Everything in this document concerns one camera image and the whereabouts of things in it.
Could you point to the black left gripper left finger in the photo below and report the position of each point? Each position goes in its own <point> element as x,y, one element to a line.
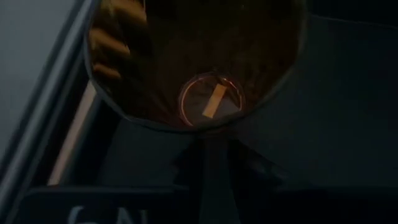
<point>206,174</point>

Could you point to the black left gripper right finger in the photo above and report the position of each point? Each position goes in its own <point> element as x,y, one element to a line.
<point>230,168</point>

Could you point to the amber ribbed glass cup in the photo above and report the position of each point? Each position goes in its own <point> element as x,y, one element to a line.
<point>186,46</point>

